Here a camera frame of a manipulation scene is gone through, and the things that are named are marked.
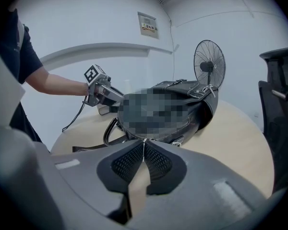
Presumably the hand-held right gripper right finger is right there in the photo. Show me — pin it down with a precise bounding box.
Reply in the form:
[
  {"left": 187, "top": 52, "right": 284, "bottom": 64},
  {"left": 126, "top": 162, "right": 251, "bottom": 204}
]
[{"left": 132, "top": 139, "right": 276, "bottom": 230}]

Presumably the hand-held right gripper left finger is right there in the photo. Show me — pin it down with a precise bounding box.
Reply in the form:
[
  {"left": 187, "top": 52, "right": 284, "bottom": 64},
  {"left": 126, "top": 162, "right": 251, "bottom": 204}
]
[{"left": 50, "top": 139, "right": 146, "bottom": 226}]

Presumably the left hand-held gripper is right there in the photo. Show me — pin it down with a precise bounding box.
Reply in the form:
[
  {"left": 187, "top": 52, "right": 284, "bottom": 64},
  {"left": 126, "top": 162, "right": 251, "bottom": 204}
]
[{"left": 83, "top": 64, "right": 125, "bottom": 107}]

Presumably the black leather backpack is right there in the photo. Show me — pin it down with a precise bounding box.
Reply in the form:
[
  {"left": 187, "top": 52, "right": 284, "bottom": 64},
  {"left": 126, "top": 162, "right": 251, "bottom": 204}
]
[{"left": 72, "top": 79, "right": 219, "bottom": 153}]

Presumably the person's left forearm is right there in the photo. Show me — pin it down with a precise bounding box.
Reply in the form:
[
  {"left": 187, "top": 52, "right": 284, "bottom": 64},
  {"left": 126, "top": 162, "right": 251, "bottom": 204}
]
[{"left": 25, "top": 67, "right": 90, "bottom": 97}]

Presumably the black office chair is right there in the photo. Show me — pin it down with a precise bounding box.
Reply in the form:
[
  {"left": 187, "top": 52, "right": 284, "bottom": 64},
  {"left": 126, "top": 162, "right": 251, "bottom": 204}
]
[{"left": 258, "top": 47, "right": 288, "bottom": 194}]

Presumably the black standing fan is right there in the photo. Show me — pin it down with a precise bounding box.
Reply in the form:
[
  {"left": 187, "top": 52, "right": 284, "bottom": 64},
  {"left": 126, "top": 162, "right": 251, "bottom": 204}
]
[{"left": 193, "top": 39, "right": 227, "bottom": 86}]

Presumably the person's torso in navy shirt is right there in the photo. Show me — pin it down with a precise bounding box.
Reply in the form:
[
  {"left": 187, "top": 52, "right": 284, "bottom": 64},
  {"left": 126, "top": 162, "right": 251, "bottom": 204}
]
[{"left": 0, "top": 8, "right": 44, "bottom": 143}]

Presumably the black gripper lanyard cable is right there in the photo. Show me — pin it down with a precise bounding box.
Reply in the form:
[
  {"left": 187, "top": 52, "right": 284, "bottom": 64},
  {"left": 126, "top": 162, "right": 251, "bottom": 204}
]
[{"left": 61, "top": 100, "right": 87, "bottom": 133}]

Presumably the gray wall electrical box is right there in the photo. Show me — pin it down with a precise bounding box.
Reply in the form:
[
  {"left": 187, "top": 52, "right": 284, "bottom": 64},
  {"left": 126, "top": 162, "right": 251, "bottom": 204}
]
[{"left": 137, "top": 11, "right": 160, "bottom": 40}]

